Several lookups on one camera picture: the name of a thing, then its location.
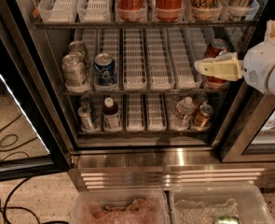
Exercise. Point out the slim silver can rear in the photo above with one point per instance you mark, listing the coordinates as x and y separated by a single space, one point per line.
85 100

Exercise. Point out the silver can shelf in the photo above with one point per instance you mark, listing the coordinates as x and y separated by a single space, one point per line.
74 70
78 47

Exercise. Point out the blue pepsi can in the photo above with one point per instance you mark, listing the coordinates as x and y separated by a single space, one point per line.
104 66

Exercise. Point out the steel fridge base grille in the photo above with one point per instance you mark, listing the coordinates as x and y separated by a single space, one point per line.
163 169

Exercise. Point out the white tray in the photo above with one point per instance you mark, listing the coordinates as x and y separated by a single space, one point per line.
135 113
185 77
94 10
57 10
134 74
158 61
156 120

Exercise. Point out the gold can front bottom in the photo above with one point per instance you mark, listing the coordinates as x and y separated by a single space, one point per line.
202 116

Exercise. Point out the dark juice bottle white cap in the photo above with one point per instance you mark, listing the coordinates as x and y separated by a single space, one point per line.
111 113

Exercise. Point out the slim silver can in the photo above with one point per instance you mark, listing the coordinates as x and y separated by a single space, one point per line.
85 100
87 120

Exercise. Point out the right fridge door frame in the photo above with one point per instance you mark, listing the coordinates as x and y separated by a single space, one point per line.
241 137

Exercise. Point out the gold can rear bottom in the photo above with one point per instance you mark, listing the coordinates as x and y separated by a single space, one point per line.
200 99

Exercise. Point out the clear bin right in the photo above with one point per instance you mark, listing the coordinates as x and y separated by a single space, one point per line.
202 204

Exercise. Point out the red coke can rear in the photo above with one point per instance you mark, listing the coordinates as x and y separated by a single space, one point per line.
215 47

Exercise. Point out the red coke can front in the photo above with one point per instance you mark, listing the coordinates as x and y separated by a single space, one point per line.
216 79

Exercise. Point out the green can in bin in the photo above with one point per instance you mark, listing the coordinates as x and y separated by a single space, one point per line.
227 220

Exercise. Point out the red coke can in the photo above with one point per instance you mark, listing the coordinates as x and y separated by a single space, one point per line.
216 79
215 47

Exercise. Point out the clear bin left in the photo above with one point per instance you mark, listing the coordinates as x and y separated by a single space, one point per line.
121 206

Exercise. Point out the silver can front middle shelf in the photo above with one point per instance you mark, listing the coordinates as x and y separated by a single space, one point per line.
74 70

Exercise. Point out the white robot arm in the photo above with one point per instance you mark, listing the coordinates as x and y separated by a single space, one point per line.
257 66

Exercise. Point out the clear bin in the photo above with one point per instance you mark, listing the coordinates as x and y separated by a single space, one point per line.
202 204
121 206

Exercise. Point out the silver can rear middle shelf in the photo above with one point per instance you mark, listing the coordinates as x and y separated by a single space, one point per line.
78 47

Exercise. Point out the glass fridge door left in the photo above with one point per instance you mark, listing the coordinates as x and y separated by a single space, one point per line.
34 134

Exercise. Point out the slim silver can front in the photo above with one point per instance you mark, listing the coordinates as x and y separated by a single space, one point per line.
87 120

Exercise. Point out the white tray top far left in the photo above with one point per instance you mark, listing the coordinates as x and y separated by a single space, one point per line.
57 10

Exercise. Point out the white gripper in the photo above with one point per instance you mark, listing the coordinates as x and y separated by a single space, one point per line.
256 66

